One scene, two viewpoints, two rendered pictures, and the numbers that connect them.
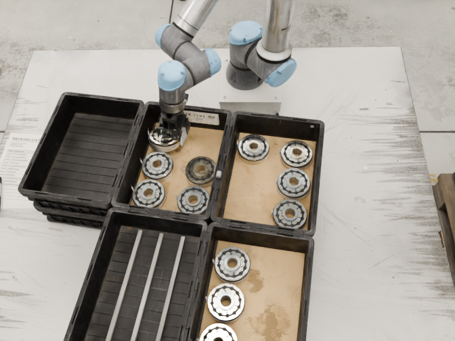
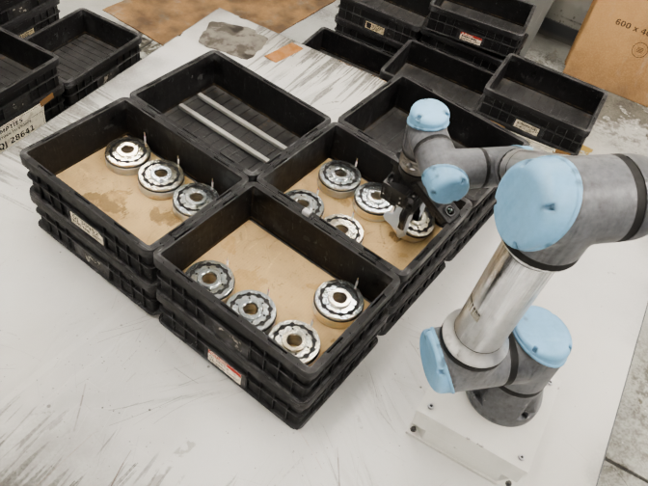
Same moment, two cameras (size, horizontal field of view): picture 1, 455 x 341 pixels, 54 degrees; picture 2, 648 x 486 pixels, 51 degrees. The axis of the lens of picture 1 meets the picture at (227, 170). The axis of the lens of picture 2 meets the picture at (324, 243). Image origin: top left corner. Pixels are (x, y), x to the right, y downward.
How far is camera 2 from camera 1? 134 cm
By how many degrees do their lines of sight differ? 56
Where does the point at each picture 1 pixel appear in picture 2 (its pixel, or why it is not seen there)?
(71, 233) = not seen: hidden behind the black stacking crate
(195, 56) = (451, 152)
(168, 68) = (432, 106)
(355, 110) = not seen: outside the picture
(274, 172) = (287, 312)
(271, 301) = (128, 218)
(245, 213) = (251, 251)
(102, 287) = (260, 115)
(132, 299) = (230, 127)
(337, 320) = (64, 310)
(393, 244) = (87, 441)
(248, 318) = (130, 192)
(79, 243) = not seen: hidden behind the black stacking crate
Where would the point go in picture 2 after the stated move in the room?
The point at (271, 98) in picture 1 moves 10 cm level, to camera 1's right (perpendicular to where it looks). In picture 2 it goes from (432, 399) to (418, 443)
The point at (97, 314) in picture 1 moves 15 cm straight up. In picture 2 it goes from (236, 103) to (239, 54)
